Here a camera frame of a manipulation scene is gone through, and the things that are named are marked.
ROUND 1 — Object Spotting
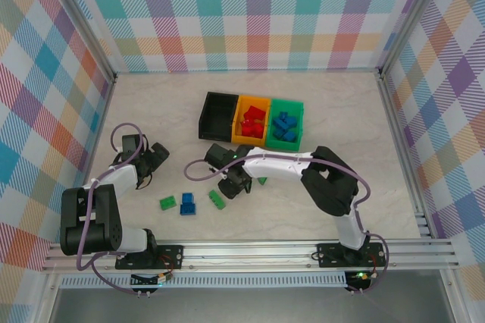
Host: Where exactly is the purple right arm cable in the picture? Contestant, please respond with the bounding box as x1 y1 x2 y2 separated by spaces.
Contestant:
183 150 391 296

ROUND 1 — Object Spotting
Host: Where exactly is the black plastic bin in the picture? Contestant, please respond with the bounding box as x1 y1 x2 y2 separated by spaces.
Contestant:
198 91 240 143

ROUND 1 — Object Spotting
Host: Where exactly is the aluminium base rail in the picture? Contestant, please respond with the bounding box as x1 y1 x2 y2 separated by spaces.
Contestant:
40 238 459 274

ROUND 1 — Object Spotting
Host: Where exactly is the grey metal sheet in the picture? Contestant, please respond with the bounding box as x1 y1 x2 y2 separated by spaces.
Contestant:
48 287 455 323

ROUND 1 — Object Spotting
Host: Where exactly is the left controller board with wires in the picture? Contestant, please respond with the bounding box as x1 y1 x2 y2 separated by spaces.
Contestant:
130 272 175 287

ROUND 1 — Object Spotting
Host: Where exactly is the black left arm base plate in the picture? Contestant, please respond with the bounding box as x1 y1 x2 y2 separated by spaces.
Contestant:
115 243 185 271

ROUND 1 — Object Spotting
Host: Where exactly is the aluminium right frame post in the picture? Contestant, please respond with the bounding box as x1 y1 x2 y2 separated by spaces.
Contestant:
378 0 452 77

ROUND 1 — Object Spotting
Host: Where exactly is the aluminium right side rail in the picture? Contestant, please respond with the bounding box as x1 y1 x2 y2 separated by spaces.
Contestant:
377 71 435 240

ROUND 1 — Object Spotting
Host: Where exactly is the aluminium frame post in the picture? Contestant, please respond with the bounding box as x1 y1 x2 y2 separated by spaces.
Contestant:
378 0 452 77
36 0 117 83

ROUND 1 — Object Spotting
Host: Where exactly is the white slotted cable duct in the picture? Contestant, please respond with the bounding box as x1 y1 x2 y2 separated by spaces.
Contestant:
59 271 348 289

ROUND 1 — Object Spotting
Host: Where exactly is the aluminium left frame post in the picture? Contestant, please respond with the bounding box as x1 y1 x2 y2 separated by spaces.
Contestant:
36 0 117 83

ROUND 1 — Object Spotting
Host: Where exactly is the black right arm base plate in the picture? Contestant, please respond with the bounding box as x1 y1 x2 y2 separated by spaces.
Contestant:
316 242 387 268

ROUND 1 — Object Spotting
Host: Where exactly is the orange plastic bin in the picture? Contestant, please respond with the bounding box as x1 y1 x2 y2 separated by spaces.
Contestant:
230 94 273 147

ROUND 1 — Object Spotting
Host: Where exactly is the green plastic bin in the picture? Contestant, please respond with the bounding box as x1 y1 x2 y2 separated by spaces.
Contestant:
264 97 305 152

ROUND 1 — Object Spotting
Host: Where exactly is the aluminium left side rail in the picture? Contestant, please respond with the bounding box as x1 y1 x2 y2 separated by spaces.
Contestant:
45 74 117 252

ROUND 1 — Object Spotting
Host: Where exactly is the right controller board with wires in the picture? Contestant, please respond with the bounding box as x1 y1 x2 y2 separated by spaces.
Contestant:
346 270 380 286

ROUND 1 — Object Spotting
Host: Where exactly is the controller board with wires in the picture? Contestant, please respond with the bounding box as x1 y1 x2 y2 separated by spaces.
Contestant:
346 270 380 286
130 272 175 287

